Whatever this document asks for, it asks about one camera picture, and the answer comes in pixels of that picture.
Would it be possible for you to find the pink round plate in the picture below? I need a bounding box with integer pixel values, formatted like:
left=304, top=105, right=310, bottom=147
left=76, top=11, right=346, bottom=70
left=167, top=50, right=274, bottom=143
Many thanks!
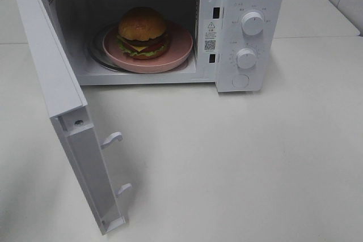
left=102, top=21, right=193, bottom=74

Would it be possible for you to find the toy hamburger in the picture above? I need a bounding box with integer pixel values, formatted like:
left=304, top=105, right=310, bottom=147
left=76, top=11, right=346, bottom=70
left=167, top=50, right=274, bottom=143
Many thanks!
left=117, top=7, right=170, bottom=60

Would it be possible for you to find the white timer knob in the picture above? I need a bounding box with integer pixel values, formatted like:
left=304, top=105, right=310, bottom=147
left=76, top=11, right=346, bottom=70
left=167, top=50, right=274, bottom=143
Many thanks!
left=236, top=48, right=258, bottom=69

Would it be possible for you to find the glass microwave turntable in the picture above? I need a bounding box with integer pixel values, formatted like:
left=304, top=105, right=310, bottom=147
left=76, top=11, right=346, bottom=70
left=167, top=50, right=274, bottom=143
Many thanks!
left=87, top=24, right=126, bottom=73

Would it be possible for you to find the round door release button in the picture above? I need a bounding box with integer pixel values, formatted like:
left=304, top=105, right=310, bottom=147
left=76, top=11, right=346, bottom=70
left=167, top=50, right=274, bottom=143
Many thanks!
left=232, top=75, right=250, bottom=89

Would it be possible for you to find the white microwave oven body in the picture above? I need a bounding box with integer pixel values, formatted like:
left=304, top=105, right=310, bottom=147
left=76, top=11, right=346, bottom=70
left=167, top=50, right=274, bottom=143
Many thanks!
left=48, top=0, right=282, bottom=92

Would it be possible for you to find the white microwave door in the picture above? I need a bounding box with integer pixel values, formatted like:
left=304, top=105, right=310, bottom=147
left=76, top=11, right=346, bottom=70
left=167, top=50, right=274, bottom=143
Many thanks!
left=16, top=0, right=132, bottom=234

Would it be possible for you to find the upper white power knob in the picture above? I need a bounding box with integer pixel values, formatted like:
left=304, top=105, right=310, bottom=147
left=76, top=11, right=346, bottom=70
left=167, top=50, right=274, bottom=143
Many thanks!
left=241, top=10, right=264, bottom=36

